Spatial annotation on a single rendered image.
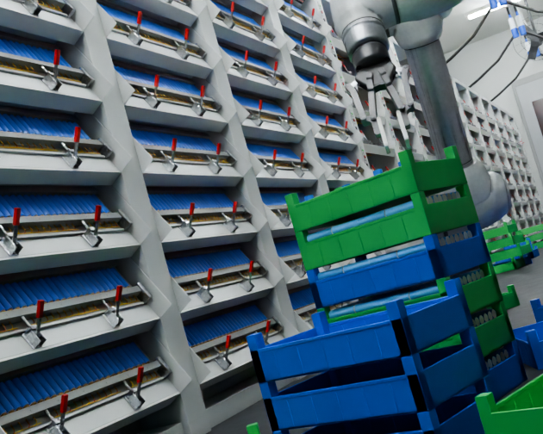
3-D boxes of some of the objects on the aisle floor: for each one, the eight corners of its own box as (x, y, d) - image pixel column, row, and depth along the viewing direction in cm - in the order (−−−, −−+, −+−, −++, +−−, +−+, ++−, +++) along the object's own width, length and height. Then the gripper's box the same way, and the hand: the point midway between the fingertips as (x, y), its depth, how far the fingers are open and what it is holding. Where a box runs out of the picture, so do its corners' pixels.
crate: (505, 355, 192) (495, 323, 192) (587, 332, 191) (577, 300, 191) (537, 370, 162) (526, 331, 163) (635, 344, 161) (623, 305, 162)
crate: (428, 326, 313) (422, 306, 314) (464, 313, 324) (458, 294, 324) (483, 318, 288) (476, 296, 288) (520, 304, 298) (514, 283, 299)
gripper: (410, 52, 166) (441, 144, 154) (334, 77, 168) (359, 169, 156) (405, 28, 159) (438, 123, 147) (327, 54, 162) (352, 149, 150)
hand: (393, 133), depth 154 cm, fingers open, 3 cm apart
